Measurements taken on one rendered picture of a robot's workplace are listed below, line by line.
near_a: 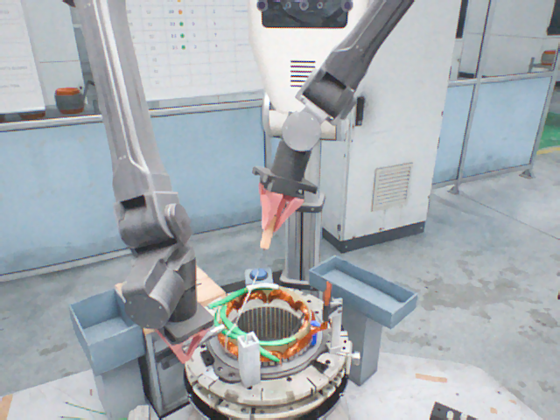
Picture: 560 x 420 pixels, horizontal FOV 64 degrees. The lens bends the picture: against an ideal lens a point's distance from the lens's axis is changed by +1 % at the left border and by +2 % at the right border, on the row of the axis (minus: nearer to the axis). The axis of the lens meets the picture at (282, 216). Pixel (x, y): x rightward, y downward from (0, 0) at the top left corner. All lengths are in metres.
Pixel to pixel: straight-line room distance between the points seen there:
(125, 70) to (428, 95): 2.80
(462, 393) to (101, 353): 0.88
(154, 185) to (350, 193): 2.59
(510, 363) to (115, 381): 2.06
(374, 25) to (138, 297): 0.48
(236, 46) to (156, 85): 0.57
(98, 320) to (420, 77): 2.60
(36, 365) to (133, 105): 2.20
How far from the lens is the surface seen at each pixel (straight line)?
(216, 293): 1.07
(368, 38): 0.69
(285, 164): 0.72
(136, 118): 0.64
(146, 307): 0.58
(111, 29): 0.68
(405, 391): 1.27
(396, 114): 3.16
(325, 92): 0.72
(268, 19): 1.10
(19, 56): 2.85
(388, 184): 3.29
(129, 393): 1.15
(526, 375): 2.65
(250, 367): 0.78
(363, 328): 1.13
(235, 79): 3.05
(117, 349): 1.03
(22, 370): 2.72
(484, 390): 1.34
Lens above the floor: 1.68
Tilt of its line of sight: 26 degrees down
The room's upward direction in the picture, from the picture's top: straight up
